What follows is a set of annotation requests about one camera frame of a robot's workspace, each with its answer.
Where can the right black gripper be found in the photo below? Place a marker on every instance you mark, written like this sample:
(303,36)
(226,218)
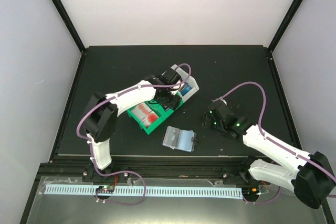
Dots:
(206,120)

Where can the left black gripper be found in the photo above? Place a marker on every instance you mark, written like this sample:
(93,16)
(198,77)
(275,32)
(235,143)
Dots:
(174,104)

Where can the green bin with black cards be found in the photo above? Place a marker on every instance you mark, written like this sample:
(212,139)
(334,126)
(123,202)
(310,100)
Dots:
(165,110)

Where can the green bin with red cards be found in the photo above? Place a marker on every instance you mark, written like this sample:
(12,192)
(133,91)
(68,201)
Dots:
(151,128)

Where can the white bin with blue cards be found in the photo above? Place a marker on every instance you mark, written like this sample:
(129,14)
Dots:
(184,70)

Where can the black card holder wallet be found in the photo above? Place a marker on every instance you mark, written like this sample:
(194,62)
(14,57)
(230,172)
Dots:
(187,141)

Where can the black membership card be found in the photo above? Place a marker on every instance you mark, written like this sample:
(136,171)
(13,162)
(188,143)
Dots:
(171,137)

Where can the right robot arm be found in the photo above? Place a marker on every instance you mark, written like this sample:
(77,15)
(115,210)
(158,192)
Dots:
(308,176)

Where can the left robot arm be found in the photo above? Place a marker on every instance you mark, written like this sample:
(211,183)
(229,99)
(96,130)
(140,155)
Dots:
(98,124)

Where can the blue card stack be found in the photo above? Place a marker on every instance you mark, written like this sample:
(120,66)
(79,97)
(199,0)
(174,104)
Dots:
(185,89)

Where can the red white card stack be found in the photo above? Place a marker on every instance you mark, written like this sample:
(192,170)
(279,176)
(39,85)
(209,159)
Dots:
(145,114)

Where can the right controller board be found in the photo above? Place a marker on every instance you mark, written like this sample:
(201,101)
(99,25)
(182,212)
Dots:
(251,191)

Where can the controller board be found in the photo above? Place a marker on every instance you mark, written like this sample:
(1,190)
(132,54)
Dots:
(105,189)
(251,191)

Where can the left controller board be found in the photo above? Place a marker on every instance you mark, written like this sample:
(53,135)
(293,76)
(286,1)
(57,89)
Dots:
(105,189)

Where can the blue slotted cable duct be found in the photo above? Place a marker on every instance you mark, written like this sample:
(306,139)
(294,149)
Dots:
(149,191)

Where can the left black frame post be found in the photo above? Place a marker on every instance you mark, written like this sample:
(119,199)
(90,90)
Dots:
(69,24)

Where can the black frame post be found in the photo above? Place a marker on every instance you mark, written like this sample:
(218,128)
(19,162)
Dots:
(293,8)
(69,24)

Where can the right black frame post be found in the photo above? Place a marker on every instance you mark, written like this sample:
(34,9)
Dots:
(293,8)

